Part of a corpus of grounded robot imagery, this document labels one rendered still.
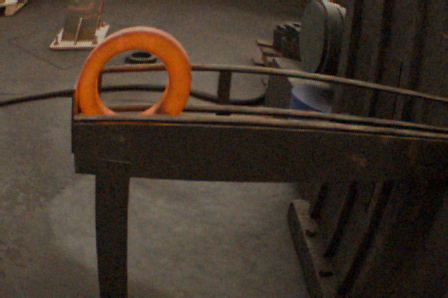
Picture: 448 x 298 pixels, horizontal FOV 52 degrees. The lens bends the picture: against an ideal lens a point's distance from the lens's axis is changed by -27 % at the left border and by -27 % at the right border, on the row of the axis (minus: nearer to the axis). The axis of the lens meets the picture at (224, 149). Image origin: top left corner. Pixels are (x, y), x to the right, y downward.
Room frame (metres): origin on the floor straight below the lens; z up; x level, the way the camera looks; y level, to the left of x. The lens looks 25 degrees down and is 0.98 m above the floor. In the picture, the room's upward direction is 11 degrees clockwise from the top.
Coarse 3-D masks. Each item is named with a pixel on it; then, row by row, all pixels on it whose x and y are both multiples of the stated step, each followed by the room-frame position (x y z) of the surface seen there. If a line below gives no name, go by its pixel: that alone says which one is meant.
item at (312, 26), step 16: (320, 0) 2.22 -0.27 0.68; (304, 16) 2.35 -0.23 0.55; (320, 16) 2.13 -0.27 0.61; (336, 16) 2.11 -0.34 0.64; (304, 32) 2.31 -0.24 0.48; (320, 32) 2.11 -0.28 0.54; (336, 32) 2.06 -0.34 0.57; (304, 48) 2.28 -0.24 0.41; (320, 48) 2.08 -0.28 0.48; (336, 48) 2.04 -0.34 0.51; (272, 64) 2.56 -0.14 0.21; (288, 64) 2.50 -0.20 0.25; (304, 64) 2.25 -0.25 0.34; (320, 64) 2.07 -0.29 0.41; (336, 64) 2.05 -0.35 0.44; (272, 80) 2.51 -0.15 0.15; (288, 80) 2.29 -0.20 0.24; (304, 80) 2.32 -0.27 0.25; (272, 96) 2.46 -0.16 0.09; (288, 96) 2.23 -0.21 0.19; (304, 192) 1.80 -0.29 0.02
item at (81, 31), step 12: (72, 0) 3.14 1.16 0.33; (84, 0) 3.16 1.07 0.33; (96, 0) 3.18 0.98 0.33; (72, 12) 3.15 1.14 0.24; (84, 12) 3.17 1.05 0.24; (96, 12) 3.18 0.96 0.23; (72, 24) 3.15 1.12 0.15; (84, 24) 3.17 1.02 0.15; (96, 24) 3.19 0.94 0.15; (60, 36) 3.27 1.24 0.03; (72, 36) 3.16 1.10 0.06; (84, 36) 3.17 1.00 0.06; (96, 36) 3.11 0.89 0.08; (60, 48) 3.02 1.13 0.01; (72, 48) 3.04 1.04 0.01; (84, 48) 3.06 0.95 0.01
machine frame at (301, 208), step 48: (384, 0) 1.30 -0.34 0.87; (432, 0) 1.08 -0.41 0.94; (384, 48) 1.30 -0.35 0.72; (432, 48) 1.05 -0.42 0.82; (336, 96) 1.64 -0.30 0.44; (384, 96) 1.26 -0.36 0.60; (336, 192) 1.45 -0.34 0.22; (384, 192) 1.11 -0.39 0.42; (432, 192) 0.99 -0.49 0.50; (336, 240) 1.31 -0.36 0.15; (336, 288) 1.12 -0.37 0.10; (384, 288) 0.99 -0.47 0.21; (432, 288) 1.03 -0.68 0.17
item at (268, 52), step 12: (288, 24) 2.89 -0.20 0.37; (300, 24) 2.99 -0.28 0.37; (276, 36) 3.09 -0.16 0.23; (288, 36) 2.85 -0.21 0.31; (264, 48) 3.08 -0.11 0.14; (276, 48) 3.08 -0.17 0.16; (288, 48) 2.83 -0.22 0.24; (252, 60) 3.26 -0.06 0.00; (264, 60) 3.18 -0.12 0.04; (300, 60) 2.61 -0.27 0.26; (264, 84) 2.84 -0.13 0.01
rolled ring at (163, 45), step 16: (128, 32) 0.78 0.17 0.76; (144, 32) 0.79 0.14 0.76; (160, 32) 0.80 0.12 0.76; (96, 48) 0.78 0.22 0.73; (112, 48) 0.78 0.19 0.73; (128, 48) 0.78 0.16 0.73; (144, 48) 0.79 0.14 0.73; (160, 48) 0.79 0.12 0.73; (176, 48) 0.80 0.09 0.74; (96, 64) 0.77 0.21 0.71; (176, 64) 0.80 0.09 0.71; (80, 80) 0.77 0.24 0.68; (96, 80) 0.79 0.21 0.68; (176, 80) 0.80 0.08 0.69; (80, 96) 0.77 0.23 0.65; (96, 96) 0.78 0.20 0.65; (176, 96) 0.80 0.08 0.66; (96, 112) 0.78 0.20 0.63; (112, 112) 0.81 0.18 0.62; (144, 112) 0.82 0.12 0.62; (160, 112) 0.80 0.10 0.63; (176, 112) 0.80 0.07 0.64
